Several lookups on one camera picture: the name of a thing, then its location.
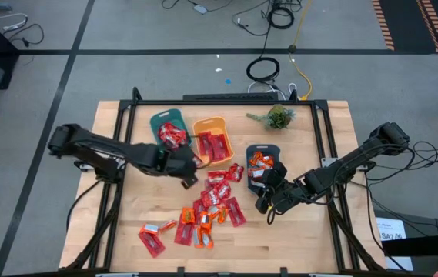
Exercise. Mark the black side bench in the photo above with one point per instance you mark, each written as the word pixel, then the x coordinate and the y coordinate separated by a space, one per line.
pixel 426 246

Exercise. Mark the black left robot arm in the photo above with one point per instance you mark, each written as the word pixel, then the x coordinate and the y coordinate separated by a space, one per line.
pixel 99 148

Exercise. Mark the dark blue plastic bin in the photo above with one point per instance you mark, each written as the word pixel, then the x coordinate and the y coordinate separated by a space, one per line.
pixel 263 147

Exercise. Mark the large orange candy wrapper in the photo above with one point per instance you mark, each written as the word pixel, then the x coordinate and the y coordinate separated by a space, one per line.
pixel 197 238

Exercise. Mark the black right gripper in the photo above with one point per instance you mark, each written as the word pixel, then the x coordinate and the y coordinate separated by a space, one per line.
pixel 276 184

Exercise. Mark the black aluminium table frame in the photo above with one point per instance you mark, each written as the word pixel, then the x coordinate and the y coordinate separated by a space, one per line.
pixel 126 115

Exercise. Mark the black mat orange striped edges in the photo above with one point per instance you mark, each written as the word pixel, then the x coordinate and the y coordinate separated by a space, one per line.
pixel 407 23

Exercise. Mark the small orange candy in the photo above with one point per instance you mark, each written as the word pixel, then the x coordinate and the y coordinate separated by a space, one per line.
pixel 257 173
pixel 168 225

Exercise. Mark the grey power adapter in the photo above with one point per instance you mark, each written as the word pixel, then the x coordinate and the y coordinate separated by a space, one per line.
pixel 200 8

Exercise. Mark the orange candy bar white label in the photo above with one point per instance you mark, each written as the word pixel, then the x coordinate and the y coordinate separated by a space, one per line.
pixel 256 158

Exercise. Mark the orange plastic bin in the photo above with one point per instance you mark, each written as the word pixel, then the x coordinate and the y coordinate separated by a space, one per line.
pixel 214 123

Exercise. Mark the red candy packet white print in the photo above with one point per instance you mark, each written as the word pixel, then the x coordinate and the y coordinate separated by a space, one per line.
pixel 211 197

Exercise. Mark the small green artificial plant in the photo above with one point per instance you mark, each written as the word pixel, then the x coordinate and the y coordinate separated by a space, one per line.
pixel 278 116

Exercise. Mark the white paper sign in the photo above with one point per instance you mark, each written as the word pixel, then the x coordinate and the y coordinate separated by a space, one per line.
pixel 390 227

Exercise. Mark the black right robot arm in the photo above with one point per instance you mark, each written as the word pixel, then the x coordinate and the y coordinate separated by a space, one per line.
pixel 357 157

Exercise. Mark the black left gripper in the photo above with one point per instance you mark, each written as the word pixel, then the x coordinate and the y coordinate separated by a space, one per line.
pixel 178 163

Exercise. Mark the orange candy with ingredient text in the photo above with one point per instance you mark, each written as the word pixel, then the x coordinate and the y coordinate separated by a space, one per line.
pixel 207 240

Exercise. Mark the flat red candy packet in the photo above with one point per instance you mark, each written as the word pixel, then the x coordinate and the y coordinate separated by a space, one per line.
pixel 152 245
pixel 183 235
pixel 235 211
pixel 204 143
pixel 221 148

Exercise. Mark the green plastic bin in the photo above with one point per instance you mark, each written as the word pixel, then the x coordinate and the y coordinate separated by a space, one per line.
pixel 164 115

